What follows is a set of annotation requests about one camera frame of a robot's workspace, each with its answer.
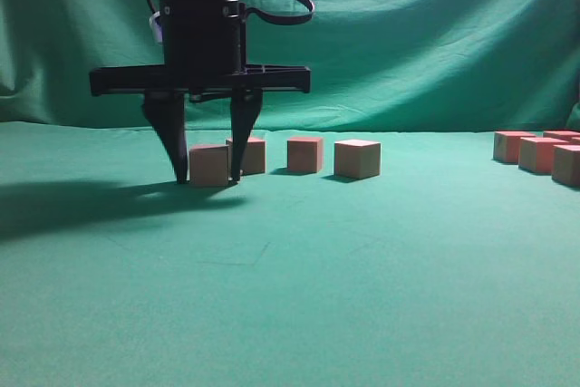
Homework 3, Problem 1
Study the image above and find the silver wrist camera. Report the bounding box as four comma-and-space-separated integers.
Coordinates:
149, 11, 163, 44

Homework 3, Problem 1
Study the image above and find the red wooden cube back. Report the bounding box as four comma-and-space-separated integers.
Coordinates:
543, 131, 580, 142

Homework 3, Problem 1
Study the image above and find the red cube placed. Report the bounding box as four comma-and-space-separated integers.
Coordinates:
286, 137, 324, 173
226, 137, 266, 178
333, 140, 382, 179

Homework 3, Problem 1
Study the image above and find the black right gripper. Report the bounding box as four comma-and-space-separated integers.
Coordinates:
89, 0, 312, 184

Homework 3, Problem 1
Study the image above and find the green cloth backdrop and cover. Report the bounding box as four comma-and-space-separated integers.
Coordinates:
1, 0, 579, 386

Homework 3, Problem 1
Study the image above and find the red wooden cube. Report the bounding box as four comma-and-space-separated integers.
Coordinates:
517, 137, 567, 175
543, 131, 580, 142
492, 131, 536, 164
551, 145, 580, 188

